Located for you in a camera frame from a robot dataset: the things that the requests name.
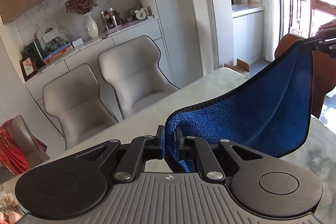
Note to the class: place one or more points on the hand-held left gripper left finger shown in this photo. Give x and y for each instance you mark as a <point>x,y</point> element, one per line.
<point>162,146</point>

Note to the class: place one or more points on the grey-brown chair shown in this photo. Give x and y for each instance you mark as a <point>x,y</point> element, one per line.
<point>34,145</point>

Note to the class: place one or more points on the wooden picture frame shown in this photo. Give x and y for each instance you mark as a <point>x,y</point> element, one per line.
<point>28,68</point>

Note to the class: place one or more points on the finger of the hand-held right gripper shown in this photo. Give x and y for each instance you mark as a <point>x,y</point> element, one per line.
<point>326,33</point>
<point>319,45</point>

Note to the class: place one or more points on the balcony railing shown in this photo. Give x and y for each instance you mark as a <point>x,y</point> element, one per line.
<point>294,14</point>

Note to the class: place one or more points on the clear acrylic organizer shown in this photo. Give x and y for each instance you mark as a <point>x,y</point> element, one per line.
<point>112,18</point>

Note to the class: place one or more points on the snack dish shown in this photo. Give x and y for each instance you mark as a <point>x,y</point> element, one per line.
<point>9,208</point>

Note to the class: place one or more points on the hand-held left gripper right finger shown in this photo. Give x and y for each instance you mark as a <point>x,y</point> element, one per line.
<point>179,144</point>

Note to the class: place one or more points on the white vase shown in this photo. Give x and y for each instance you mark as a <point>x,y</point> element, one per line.
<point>91,28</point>

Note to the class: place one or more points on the dark green radio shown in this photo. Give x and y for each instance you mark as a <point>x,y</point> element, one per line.
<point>34,52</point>

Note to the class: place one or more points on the stack of books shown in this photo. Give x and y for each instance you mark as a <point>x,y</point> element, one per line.
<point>56,52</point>

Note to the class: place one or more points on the white sheer curtain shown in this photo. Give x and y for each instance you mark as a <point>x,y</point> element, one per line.
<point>271,3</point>

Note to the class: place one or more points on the blue towel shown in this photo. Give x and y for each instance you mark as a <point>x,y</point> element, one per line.
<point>249,121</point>

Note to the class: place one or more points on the beige upholstered chair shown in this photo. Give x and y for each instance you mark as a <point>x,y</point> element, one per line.
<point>136,82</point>
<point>78,108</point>

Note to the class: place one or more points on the chair with red cloth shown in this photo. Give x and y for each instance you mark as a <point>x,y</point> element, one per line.
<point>11,150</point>

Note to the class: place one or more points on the white sideboard cabinet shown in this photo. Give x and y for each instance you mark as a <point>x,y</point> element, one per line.
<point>155,35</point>

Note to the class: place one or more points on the small alarm clock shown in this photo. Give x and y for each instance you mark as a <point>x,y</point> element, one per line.
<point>140,14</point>

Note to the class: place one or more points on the white counter cabinet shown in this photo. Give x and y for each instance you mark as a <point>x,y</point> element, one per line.
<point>246,35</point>

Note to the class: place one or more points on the cardboard box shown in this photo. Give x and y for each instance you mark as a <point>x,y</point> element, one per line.
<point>240,66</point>

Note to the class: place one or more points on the dried flower bouquet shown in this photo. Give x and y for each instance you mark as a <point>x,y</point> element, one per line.
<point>82,1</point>

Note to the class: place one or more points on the brown leather chair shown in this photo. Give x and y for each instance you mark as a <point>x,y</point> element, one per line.
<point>324,82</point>

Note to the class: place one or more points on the small white box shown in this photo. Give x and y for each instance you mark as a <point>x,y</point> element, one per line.
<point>78,43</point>

